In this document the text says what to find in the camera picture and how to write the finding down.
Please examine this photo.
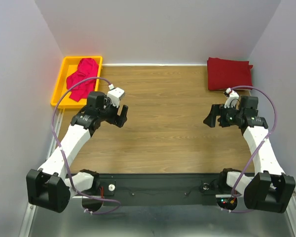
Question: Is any pink red t shirt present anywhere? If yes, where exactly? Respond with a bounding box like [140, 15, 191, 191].
[66, 58, 99, 102]

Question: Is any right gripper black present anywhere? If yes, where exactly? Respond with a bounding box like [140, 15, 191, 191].
[202, 103, 243, 127]

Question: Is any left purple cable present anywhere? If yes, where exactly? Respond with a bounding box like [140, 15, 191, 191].
[51, 77, 122, 215]

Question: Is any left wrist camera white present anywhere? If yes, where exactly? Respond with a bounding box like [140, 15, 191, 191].
[107, 84, 125, 108]

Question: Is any aluminium rail frame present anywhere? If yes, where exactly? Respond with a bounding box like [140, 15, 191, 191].
[19, 109, 65, 237]

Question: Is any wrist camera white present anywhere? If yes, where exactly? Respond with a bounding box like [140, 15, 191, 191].
[224, 88, 239, 108]
[107, 84, 125, 108]

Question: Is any yellow plastic tray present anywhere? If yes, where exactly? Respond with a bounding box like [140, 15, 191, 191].
[50, 56, 103, 109]

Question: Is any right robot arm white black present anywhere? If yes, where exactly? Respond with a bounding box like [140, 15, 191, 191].
[203, 95, 296, 213]

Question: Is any folded dark red shirt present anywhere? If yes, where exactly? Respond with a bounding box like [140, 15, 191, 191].
[207, 57, 253, 91]

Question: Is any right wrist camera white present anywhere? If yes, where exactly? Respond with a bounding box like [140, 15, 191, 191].
[224, 88, 239, 108]

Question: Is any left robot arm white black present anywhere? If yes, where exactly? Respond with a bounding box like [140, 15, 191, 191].
[26, 87, 128, 213]

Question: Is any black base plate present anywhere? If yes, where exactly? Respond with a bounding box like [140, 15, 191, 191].
[82, 173, 240, 210]

